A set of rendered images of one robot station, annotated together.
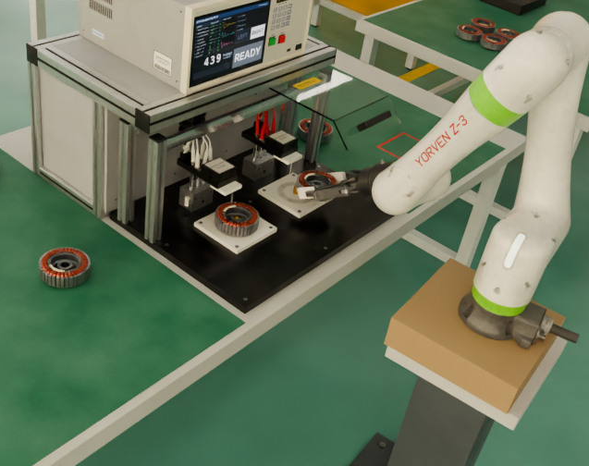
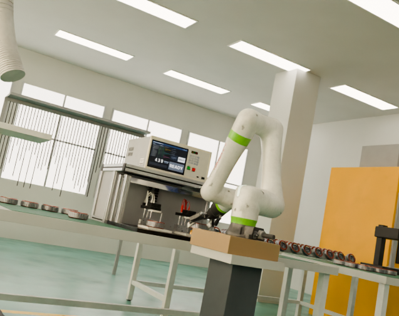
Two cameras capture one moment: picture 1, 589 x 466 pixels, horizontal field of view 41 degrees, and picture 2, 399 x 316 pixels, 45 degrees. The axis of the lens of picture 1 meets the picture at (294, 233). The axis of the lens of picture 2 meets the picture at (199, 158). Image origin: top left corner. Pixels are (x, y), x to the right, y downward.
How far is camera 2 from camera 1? 1.91 m
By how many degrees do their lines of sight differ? 51
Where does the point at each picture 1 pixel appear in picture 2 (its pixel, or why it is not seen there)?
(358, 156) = not seen: hidden behind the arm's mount
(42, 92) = (101, 182)
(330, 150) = not seen: hidden behind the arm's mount
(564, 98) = (270, 143)
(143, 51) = (137, 160)
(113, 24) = (131, 157)
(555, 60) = (249, 111)
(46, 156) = (96, 209)
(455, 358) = (211, 234)
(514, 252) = (240, 188)
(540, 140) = (264, 162)
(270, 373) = not seen: outside the picture
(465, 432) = (223, 294)
